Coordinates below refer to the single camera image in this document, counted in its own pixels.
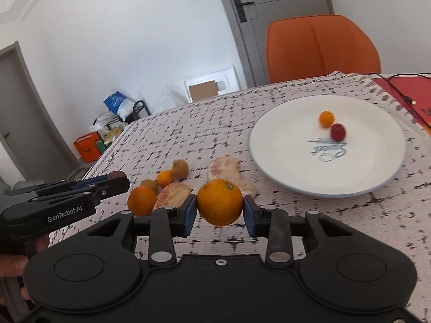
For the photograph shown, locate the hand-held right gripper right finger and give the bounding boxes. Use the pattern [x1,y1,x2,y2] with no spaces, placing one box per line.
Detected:
[243,196,354,265]

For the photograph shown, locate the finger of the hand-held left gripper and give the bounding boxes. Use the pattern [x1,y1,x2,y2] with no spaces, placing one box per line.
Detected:
[34,175,131,209]
[6,171,117,196]

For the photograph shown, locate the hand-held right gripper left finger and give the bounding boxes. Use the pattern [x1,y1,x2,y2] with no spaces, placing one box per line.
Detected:
[88,194,198,266]

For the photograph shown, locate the peeled pomelo segment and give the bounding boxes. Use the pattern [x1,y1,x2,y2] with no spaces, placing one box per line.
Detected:
[208,156,255,196]
[153,182,192,212]

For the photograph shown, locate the large orange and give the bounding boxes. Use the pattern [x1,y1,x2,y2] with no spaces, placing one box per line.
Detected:
[197,179,244,227]
[127,186,158,217]

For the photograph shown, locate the brown kiwi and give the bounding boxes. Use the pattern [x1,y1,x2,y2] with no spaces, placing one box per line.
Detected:
[140,179,159,194]
[171,160,189,180]

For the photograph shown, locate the white round plate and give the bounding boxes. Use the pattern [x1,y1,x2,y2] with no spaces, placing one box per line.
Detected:
[248,95,406,198]

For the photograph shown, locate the person's left hand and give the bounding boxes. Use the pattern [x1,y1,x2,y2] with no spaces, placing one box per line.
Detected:
[0,235,50,301]

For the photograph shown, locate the orange box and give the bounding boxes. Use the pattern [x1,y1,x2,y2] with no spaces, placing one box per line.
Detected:
[74,131,103,164]

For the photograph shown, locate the white plastic bag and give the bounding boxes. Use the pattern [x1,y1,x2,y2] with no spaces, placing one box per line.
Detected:
[93,112,120,132]

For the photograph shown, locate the white patterned tablecloth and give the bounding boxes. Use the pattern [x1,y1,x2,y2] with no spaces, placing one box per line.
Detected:
[49,71,431,265]

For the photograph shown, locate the blue and white bag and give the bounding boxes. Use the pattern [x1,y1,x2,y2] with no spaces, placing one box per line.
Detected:
[103,91,135,122]

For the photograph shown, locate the clear plastic sheet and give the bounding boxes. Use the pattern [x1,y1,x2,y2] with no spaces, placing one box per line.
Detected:
[157,86,186,112]

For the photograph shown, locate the brown cardboard box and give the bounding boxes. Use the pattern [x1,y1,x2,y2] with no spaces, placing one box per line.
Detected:
[189,81,219,103]

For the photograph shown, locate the white foam packaging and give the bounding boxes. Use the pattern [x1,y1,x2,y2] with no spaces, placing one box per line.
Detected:
[183,67,240,103]

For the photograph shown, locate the orange chair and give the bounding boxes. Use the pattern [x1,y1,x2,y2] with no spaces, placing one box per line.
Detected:
[265,15,382,84]

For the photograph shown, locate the red printed mat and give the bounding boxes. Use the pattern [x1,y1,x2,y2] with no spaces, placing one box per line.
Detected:
[370,74,431,129]

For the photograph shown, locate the grey door frame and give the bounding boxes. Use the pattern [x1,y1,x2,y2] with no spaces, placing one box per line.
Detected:
[0,42,81,189]

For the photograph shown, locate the black wire rack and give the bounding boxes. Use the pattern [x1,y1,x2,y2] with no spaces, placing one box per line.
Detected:
[94,100,150,132]

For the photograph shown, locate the black cable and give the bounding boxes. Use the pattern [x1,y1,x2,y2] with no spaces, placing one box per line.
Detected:
[369,72,417,105]
[387,72,431,80]

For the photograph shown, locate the black door handle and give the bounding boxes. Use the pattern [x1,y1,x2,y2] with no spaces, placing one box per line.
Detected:
[233,0,255,23]

